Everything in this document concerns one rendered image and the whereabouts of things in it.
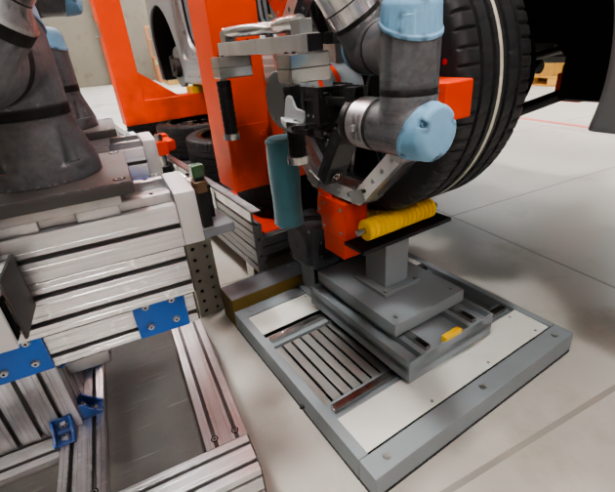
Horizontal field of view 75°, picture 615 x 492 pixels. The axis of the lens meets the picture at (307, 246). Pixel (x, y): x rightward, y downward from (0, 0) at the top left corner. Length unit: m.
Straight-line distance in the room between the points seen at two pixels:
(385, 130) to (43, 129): 0.45
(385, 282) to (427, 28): 0.92
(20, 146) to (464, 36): 0.75
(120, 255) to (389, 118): 0.44
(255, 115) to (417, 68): 0.92
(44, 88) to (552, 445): 1.31
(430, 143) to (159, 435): 0.83
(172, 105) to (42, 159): 2.70
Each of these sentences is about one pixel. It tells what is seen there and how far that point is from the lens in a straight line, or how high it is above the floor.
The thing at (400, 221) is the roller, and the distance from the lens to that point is 1.11.
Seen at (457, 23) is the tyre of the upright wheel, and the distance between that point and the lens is 0.90.
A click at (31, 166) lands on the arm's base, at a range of 0.64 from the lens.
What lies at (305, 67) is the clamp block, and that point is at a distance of 0.80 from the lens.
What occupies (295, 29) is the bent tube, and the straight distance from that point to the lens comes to 0.81.
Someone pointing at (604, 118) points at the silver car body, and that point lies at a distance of 1.10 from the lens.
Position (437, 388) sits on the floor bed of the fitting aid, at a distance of 1.25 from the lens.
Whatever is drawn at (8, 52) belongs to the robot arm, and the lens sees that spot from 0.52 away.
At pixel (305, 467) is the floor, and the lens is 1.17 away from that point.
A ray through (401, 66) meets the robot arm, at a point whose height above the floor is 0.93.
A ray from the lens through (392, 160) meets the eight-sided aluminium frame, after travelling 0.93.
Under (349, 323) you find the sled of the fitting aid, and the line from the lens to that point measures 1.34.
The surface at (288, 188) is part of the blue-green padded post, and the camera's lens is 1.14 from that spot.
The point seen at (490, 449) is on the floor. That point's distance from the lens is 1.25.
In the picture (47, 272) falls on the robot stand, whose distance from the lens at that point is 0.70.
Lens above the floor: 0.97
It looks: 27 degrees down
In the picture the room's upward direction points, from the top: 5 degrees counter-clockwise
